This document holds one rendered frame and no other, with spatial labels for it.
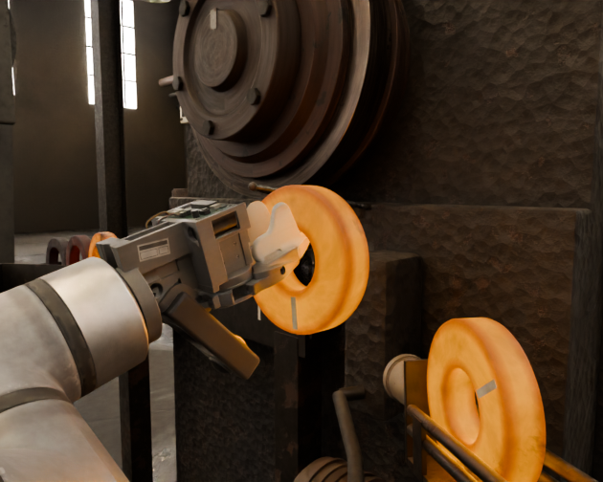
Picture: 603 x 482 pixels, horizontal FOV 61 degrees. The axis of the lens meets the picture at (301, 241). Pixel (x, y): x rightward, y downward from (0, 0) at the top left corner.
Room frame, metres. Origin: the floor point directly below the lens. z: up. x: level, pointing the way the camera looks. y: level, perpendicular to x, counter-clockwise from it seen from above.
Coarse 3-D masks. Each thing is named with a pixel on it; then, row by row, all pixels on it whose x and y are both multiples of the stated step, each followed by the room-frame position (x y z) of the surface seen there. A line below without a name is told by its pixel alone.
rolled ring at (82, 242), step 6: (72, 240) 1.56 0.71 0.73; (78, 240) 1.52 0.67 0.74; (84, 240) 1.52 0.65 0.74; (90, 240) 1.53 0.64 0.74; (72, 246) 1.56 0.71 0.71; (78, 246) 1.52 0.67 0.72; (84, 246) 1.50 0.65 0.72; (66, 252) 1.60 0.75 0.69; (72, 252) 1.59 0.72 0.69; (78, 252) 1.60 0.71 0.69; (84, 252) 1.49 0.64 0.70; (66, 258) 1.60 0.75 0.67; (72, 258) 1.59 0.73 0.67; (78, 258) 1.61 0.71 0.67; (84, 258) 1.49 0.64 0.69; (66, 264) 1.61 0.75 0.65; (72, 264) 1.59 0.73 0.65
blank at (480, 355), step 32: (448, 320) 0.47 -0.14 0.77; (480, 320) 0.44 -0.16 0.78; (448, 352) 0.46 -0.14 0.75; (480, 352) 0.40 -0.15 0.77; (512, 352) 0.40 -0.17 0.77; (448, 384) 0.47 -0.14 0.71; (480, 384) 0.40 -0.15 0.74; (512, 384) 0.38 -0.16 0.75; (448, 416) 0.46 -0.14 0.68; (480, 416) 0.40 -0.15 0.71; (512, 416) 0.36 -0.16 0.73; (544, 416) 0.37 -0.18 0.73; (480, 448) 0.40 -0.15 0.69; (512, 448) 0.36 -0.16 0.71; (544, 448) 0.37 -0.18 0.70; (480, 480) 0.40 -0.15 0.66; (512, 480) 0.37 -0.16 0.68
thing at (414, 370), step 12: (408, 360) 0.52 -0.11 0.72; (420, 360) 0.52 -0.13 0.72; (408, 372) 0.51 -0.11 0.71; (420, 372) 0.51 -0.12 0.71; (408, 384) 0.51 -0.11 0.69; (420, 384) 0.51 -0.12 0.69; (408, 396) 0.51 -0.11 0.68; (420, 396) 0.51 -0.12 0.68; (420, 408) 0.51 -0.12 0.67; (408, 420) 0.50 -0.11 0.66; (408, 444) 0.50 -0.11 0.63; (408, 456) 0.50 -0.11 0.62
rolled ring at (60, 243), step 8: (56, 240) 1.66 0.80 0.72; (64, 240) 1.66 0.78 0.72; (48, 248) 1.72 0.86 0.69; (56, 248) 1.66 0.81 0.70; (64, 248) 1.63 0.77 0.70; (48, 256) 1.72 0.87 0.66; (56, 256) 1.73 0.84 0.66; (64, 256) 1.62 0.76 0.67; (48, 264) 1.72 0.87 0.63; (56, 264) 1.74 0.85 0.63; (64, 264) 1.61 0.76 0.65
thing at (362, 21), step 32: (352, 0) 0.75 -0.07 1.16; (384, 0) 0.77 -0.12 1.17; (352, 32) 0.74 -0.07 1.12; (384, 32) 0.76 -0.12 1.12; (352, 64) 0.74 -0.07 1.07; (384, 64) 0.77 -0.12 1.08; (352, 96) 0.74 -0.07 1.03; (192, 128) 1.04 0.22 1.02; (352, 128) 0.78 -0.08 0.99; (320, 160) 0.79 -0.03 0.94; (256, 192) 0.90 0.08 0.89
